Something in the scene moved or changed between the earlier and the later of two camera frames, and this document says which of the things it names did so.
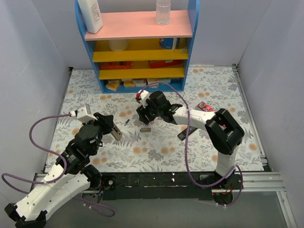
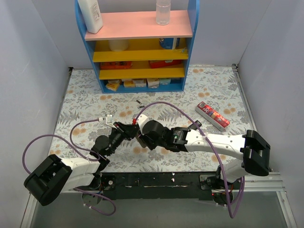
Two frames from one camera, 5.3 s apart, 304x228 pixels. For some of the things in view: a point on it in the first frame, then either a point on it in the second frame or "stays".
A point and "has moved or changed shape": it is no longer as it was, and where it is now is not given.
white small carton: [139, 82] stays
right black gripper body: [146, 111] → [142, 140]
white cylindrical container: [118, 45] stays
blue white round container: [170, 43] stays
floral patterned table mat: [146, 146] stays
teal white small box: [164, 80] stays
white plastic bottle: [90, 11] stays
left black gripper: [105, 121] → [127, 129]
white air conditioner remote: [116, 133] has moved or changed shape
